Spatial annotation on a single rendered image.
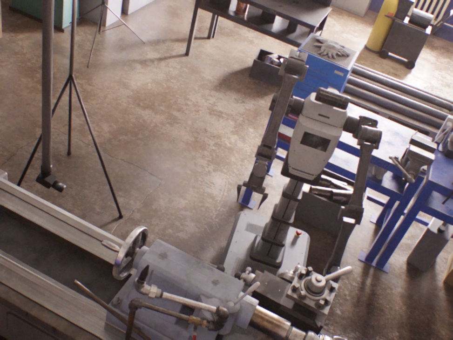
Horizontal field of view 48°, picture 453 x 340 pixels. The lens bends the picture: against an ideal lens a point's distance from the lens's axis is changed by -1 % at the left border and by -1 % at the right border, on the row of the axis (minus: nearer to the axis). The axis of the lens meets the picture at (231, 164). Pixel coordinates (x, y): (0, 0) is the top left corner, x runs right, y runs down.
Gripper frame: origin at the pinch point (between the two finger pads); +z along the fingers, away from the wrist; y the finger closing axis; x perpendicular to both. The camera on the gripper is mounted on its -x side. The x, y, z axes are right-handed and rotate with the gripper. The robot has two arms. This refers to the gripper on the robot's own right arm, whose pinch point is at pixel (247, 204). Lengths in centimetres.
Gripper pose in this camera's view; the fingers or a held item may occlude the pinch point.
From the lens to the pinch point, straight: 229.6
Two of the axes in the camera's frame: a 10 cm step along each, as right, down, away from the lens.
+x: 0.9, -1.2, 9.9
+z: -3.1, 9.4, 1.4
